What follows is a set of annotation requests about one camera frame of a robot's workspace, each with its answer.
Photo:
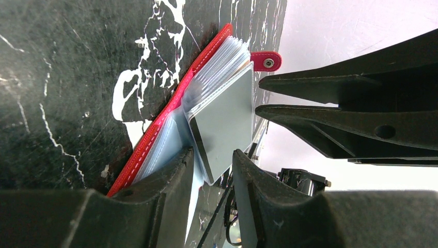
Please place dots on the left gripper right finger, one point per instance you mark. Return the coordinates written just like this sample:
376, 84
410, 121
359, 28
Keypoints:
273, 214

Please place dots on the red leather card holder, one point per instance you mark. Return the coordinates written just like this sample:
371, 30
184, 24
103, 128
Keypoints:
221, 59

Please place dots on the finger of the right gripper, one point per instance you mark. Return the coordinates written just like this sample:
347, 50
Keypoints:
391, 138
399, 78

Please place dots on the grey credit card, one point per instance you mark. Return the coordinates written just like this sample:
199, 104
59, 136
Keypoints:
222, 123

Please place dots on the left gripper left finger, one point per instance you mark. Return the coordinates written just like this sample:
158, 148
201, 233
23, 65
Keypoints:
150, 213

